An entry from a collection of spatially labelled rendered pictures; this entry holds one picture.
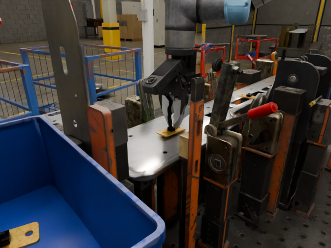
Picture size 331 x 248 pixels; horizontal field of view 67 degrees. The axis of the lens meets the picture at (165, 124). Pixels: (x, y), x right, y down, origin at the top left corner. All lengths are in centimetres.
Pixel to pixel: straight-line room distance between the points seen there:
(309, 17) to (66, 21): 817
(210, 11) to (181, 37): 8
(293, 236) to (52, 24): 83
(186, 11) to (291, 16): 796
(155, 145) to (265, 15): 817
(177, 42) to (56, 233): 46
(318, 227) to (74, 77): 82
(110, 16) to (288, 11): 513
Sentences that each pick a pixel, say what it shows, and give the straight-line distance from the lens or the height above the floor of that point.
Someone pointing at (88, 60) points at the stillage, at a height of 91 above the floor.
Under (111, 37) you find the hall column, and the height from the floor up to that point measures 69.
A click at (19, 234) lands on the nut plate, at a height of 104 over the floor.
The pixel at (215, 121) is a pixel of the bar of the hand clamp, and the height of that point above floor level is 109.
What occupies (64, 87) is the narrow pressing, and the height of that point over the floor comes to 118.
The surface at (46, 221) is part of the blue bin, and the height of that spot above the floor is 103.
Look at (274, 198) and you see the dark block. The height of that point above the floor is 77.
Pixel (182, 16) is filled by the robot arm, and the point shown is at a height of 130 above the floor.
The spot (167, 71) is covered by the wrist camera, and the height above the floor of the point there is 118.
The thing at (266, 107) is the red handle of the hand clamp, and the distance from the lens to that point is 52.
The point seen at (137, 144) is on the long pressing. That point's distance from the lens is 64.
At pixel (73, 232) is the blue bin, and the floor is 103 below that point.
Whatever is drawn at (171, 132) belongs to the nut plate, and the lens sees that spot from 68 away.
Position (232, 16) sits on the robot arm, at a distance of 60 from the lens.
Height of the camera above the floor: 130
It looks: 23 degrees down
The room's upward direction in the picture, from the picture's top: straight up
